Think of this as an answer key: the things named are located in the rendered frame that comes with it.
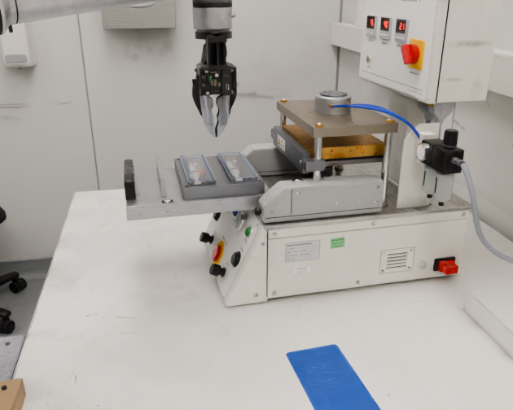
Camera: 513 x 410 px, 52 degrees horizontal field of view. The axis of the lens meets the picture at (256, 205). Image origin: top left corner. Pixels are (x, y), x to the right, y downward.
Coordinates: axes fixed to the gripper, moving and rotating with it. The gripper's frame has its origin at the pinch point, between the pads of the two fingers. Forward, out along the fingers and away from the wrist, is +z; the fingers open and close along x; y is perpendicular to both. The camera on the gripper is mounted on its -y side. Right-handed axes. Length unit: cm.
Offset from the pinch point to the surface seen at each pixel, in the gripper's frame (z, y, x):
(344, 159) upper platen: 5.5, 9.1, 25.5
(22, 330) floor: 108, -97, -74
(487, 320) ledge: 31, 34, 46
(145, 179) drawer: 11.2, -4.1, -15.4
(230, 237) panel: 24.2, 2.1, 2.2
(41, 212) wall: 73, -145, -68
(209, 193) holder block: 10.3, 9.9, -2.9
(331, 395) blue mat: 33, 45, 12
